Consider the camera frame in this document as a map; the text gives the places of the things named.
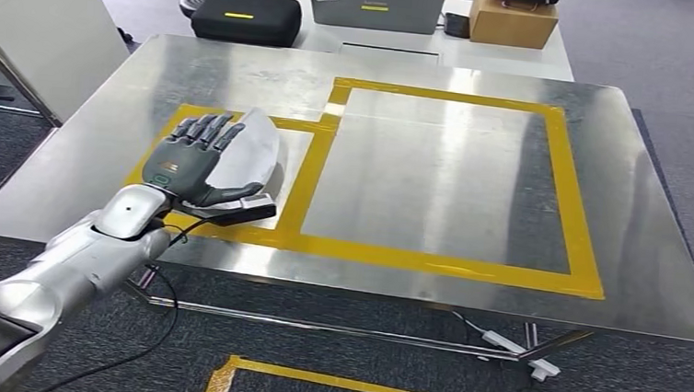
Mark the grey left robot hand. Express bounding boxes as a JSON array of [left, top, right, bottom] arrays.
[[139, 107, 272, 213]]

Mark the white curved plastic part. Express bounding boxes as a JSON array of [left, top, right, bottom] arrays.
[[202, 103, 284, 215]]

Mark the steel workbench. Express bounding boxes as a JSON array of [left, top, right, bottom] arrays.
[[0, 22, 694, 391]]

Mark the black chair back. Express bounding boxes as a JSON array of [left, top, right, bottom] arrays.
[[189, 0, 305, 50]]

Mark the black round stool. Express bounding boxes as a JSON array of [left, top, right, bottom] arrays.
[[178, 0, 249, 25]]

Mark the table with white panel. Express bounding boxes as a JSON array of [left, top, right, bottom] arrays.
[[0, 0, 134, 133]]

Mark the grey laptop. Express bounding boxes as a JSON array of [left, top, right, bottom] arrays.
[[302, 0, 450, 37]]

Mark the dark phone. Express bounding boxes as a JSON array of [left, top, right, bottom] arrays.
[[442, 12, 473, 40]]

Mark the cardboard box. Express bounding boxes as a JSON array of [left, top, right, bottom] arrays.
[[468, 0, 561, 52]]

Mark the white power strip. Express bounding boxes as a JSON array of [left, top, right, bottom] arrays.
[[479, 329, 564, 384]]

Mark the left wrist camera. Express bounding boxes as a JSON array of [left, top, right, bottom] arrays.
[[176, 187, 279, 231]]

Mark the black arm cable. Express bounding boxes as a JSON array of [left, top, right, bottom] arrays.
[[33, 206, 213, 392]]

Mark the white power cable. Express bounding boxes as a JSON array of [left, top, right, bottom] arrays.
[[450, 311, 486, 337]]

